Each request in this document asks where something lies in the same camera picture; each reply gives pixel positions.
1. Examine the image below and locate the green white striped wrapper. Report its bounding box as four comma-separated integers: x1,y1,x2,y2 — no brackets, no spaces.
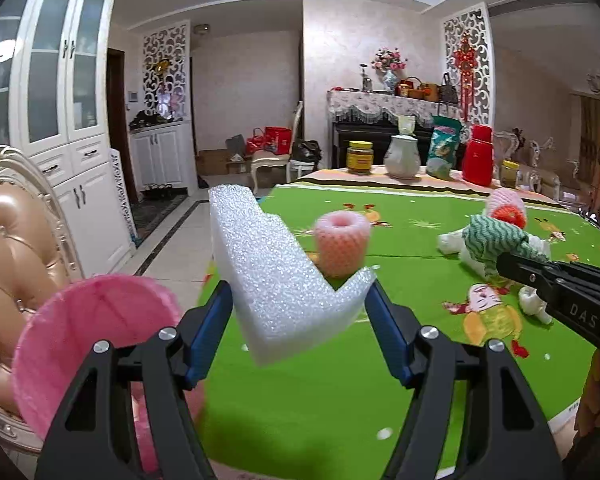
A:
460,214,550,278

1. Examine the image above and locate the white foam wrap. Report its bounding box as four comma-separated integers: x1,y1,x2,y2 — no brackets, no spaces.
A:
436,228,554,326

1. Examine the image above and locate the white L-shaped foam block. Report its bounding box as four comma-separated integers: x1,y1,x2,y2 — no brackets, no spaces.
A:
209,184,376,366

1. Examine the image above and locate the pink foam fruit net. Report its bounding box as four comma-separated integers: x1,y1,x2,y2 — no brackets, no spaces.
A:
312,210,372,280

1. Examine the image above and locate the pink lined trash bin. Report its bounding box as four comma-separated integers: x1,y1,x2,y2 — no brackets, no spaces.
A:
11,273,207,476

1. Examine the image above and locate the green cartoon tablecloth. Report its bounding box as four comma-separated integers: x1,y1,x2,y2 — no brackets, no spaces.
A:
196,184,600,479

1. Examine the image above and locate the small yellow lidded jar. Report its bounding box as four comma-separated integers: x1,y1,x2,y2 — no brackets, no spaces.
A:
500,159,519,188

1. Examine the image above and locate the red thermos flask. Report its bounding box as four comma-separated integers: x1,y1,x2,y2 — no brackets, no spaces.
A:
462,125,494,186

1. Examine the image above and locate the tan leather ornate chair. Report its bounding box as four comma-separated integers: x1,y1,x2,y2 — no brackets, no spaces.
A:
0,145,83,455

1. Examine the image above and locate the green snack bag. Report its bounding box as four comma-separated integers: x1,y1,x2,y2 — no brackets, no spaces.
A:
426,116,462,180

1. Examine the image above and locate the white ceramic teapot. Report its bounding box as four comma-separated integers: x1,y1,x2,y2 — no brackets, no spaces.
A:
384,134,420,180

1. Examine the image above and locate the white shoe cabinet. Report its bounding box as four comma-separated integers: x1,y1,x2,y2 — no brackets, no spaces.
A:
129,120,198,196

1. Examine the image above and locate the yellow lidded glass jar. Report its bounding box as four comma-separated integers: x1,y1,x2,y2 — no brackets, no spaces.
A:
347,141,374,174

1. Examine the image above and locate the red chinese knot ornament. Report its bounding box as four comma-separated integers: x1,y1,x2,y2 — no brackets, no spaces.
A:
453,32,478,122

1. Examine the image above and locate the lace covered black piano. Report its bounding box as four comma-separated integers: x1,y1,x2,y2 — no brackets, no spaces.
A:
327,90,462,168

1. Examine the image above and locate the white chair with bags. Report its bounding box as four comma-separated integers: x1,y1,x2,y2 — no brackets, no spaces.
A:
250,101,322,193

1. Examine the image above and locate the pink flower vase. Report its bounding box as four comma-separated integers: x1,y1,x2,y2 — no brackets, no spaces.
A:
370,48,407,93

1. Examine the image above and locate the white tall cabinet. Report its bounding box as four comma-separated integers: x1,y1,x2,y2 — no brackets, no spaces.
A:
0,0,132,278

